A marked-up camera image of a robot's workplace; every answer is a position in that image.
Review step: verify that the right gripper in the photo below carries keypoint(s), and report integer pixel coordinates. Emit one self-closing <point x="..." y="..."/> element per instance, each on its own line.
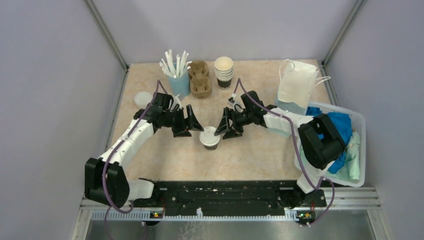
<point x="235" y="131"/>

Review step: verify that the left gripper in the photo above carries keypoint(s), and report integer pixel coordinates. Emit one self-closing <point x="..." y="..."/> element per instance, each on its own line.
<point x="191" y="122"/>

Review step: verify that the white plastic cup lid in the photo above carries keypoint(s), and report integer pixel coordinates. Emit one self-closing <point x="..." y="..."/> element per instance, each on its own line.
<point x="207" y="136"/>

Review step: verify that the black paper coffee cup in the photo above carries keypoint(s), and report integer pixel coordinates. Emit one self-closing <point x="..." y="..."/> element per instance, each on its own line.
<point x="211" y="147"/>

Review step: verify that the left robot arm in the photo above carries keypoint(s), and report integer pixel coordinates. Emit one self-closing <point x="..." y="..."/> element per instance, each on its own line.
<point x="105" y="180"/>

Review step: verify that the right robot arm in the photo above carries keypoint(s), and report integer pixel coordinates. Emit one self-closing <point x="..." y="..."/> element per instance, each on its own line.
<point x="317" y="141"/>

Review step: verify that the white takeout paper bag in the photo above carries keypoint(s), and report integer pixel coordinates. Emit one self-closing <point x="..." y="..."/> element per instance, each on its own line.
<point x="297" y="81"/>

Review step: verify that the brown cardboard cup carrier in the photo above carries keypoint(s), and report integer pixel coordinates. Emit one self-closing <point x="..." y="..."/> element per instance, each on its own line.
<point x="199" y="81"/>

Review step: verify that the blue straw holder cup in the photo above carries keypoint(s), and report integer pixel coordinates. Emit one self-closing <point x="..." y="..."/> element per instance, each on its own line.
<point x="180" y="85"/>

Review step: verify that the stack of white lids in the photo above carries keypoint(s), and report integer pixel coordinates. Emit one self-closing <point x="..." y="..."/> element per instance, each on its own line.
<point x="142" y="99"/>

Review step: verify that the white wrapped straws bundle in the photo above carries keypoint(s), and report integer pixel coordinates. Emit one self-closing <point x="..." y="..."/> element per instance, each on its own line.
<point x="175" y="67"/>

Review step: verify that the stack of paper cups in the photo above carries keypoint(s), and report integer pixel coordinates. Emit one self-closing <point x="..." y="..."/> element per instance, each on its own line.
<point x="224" y="71"/>

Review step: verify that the blue cloth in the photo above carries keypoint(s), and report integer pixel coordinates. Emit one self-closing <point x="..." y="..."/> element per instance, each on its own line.
<point x="342" y="123"/>

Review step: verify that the light green cloth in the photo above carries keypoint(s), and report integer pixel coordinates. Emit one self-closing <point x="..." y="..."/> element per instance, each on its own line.
<point x="347" y="166"/>

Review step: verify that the white plastic basket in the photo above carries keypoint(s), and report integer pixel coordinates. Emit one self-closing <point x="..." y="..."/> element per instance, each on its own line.
<point x="358" y="124"/>

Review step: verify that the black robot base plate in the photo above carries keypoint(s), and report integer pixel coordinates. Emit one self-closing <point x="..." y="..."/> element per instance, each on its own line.
<point x="230" y="198"/>

